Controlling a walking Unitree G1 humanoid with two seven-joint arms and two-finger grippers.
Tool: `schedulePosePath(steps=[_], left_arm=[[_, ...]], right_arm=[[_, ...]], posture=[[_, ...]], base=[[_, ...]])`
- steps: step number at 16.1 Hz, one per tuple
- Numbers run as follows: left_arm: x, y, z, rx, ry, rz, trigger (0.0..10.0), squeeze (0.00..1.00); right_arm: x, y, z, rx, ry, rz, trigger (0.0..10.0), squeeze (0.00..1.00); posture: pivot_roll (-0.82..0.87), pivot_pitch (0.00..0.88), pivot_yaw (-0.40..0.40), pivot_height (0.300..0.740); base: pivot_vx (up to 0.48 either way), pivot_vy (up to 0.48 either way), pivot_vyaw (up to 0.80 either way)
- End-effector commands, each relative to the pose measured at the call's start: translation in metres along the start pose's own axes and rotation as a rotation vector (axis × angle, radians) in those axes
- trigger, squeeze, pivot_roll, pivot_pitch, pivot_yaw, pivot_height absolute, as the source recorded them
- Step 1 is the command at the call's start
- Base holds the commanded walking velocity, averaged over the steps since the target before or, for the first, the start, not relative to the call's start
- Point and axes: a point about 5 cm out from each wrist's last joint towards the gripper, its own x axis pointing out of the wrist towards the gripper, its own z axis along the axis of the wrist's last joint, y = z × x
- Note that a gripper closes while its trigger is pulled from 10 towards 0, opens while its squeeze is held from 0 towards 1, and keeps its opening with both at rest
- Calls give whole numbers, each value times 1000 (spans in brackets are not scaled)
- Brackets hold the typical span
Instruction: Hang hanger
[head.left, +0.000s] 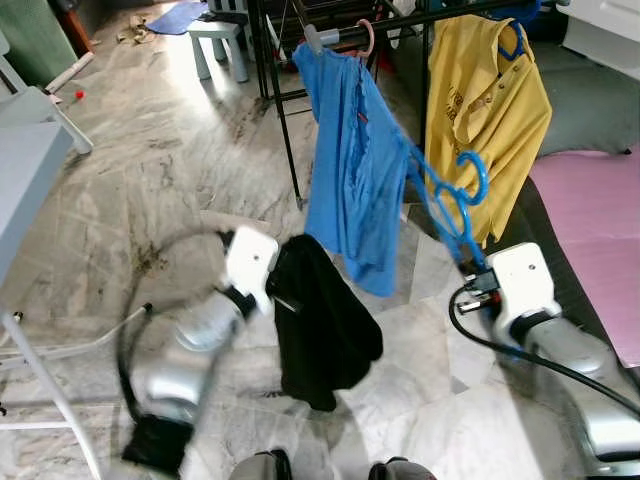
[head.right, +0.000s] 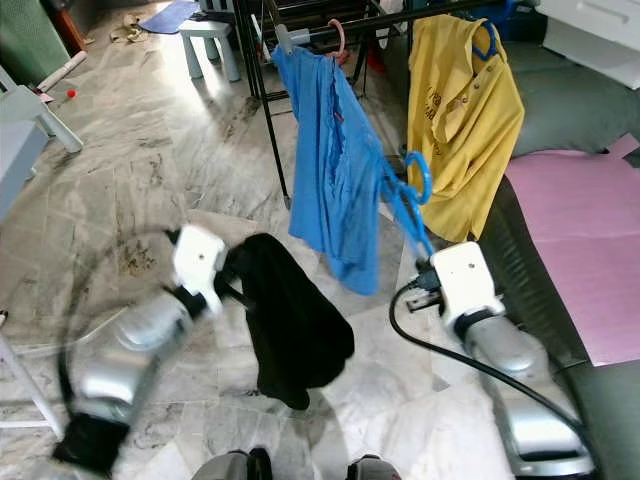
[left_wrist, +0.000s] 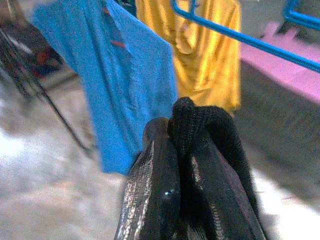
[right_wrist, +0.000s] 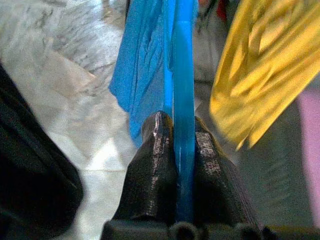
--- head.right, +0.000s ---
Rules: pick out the blue plastic hanger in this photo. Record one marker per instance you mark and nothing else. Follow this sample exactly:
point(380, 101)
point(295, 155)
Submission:
point(490, 42)
point(428, 180)

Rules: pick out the black garment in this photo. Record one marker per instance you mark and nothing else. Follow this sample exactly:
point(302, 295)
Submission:
point(290, 320)

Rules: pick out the pink hanger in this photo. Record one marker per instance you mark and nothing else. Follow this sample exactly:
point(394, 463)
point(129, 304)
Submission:
point(343, 40)

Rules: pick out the blue shirt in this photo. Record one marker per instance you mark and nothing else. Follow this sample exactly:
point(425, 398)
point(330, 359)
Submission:
point(325, 170)

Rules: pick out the yellow polo shirt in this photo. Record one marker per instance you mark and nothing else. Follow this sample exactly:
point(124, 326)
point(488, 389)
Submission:
point(465, 120)

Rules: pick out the light grey folding table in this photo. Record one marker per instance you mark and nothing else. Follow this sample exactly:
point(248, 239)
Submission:
point(15, 170)

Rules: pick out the black clothes drying rack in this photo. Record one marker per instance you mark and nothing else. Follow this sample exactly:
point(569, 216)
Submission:
point(268, 140)

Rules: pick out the dark green sofa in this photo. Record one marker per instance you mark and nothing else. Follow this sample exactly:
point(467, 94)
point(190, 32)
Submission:
point(590, 110)

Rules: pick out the grey child chair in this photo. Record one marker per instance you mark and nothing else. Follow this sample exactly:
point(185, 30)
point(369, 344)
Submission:
point(35, 110)

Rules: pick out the small red ball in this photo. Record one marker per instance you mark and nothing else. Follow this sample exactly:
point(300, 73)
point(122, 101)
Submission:
point(71, 94)

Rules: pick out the green wooden armchair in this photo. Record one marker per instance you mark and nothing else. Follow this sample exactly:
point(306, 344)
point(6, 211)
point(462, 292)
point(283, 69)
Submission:
point(25, 40)

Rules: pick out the white roll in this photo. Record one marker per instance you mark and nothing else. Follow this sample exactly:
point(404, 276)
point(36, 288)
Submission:
point(63, 70)

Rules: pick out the white child chair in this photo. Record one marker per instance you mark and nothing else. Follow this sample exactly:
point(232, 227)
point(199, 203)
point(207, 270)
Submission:
point(210, 40)

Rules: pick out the blue floor mat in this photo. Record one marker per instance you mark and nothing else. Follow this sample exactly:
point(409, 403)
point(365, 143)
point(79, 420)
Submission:
point(168, 15)

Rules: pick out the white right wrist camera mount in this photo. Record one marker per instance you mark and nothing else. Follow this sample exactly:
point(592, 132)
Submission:
point(468, 285)

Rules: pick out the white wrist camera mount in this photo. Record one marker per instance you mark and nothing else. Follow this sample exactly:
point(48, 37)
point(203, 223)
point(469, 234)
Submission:
point(202, 260)
point(468, 285)

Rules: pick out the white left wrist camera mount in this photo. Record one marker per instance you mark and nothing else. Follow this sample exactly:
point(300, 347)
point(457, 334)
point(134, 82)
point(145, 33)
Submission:
point(202, 260)

